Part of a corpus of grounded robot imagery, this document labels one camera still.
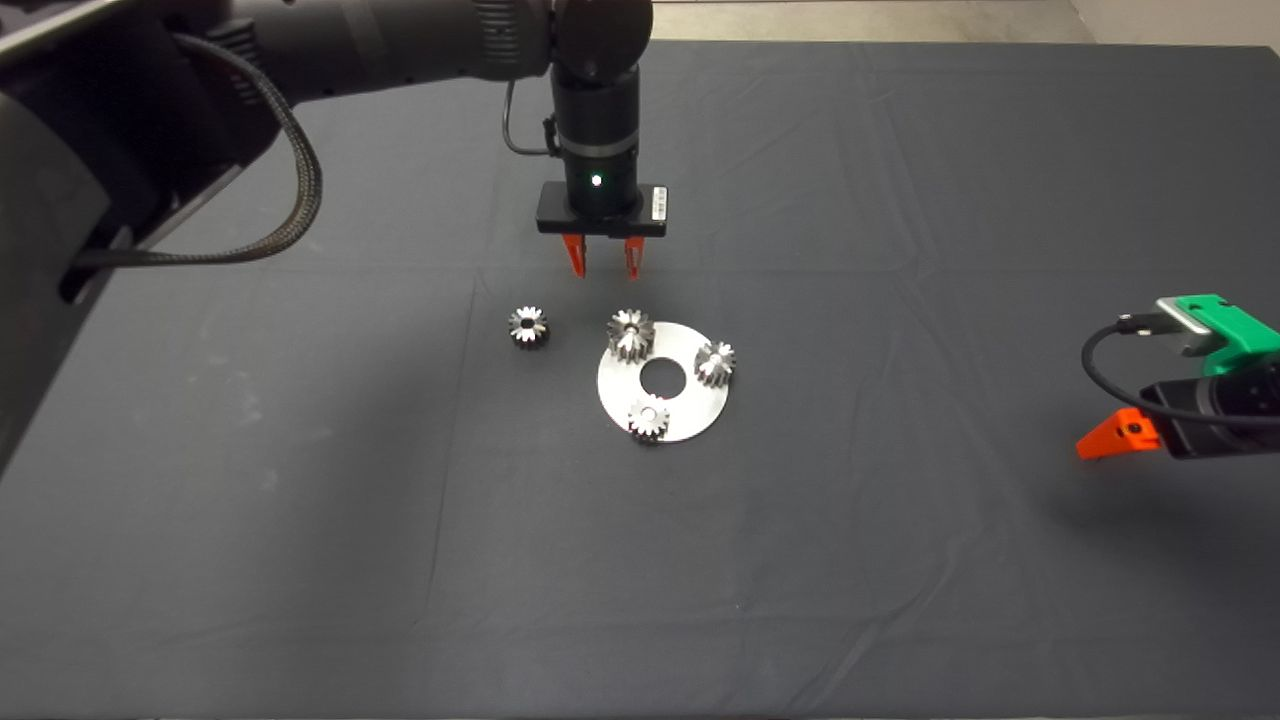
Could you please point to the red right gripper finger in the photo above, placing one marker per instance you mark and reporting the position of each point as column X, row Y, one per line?
column 1120, row 435

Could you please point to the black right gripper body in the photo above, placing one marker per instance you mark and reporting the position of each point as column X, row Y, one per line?
column 1230, row 420

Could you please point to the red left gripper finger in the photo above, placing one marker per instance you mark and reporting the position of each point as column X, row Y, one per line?
column 575, row 255
column 633, row 258

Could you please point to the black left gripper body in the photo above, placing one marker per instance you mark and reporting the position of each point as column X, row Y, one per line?
column 600, row 222

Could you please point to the larger steel gear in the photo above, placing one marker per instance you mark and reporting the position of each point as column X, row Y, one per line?
column 631, row 335

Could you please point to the small steel gear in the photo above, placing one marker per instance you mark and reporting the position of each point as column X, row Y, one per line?
column 528, row 327
column 715, row 363
column 648, row 416

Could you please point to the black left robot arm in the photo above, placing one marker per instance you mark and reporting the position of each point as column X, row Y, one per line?
column 400, row 40

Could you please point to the round metal plate with hole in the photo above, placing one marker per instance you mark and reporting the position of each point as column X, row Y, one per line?
column 690, row 415

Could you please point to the dark grey table cloth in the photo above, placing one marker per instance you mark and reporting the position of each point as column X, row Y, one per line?
column 300, row 550

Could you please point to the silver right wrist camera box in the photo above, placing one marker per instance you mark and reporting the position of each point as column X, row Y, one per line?
column 1200, row 345

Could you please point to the green right camera mount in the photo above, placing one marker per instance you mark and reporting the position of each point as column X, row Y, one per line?
column 1235, row 325

